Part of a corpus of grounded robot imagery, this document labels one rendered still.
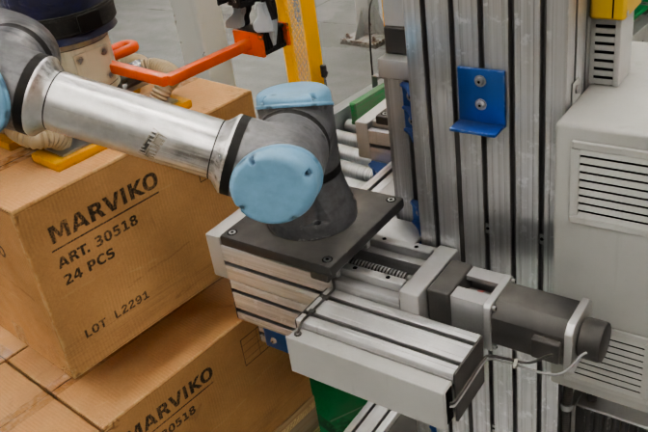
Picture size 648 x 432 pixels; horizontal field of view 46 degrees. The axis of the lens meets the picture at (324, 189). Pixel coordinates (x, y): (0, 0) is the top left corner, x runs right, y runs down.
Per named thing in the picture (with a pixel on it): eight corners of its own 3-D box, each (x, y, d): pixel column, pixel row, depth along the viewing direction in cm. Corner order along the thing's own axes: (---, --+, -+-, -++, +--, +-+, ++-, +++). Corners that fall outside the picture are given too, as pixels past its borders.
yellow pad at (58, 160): (165, 98, 173) (160, 78, 170) (193, 106, 167) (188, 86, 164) (32, 162, 152) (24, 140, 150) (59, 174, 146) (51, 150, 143)
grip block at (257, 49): (263, 40, 168) (259, 17, 165) (291, 44, 162) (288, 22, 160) (235, 52, 162) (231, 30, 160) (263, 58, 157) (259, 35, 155)
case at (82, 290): (178, 197, 215) (145, 64, 196) (279, 237, 190) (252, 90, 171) (-18, 312, 178) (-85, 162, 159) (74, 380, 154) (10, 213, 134)
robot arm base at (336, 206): (374, 202, 127) (368, 149, 123) (323, 250, 117) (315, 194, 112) (302, 186, 136) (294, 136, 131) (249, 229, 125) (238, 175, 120)
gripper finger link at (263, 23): (257, 52, 155) (239, 10, 153) (278, 43, 159) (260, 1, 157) (267, 49, 153) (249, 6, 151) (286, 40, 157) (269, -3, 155)
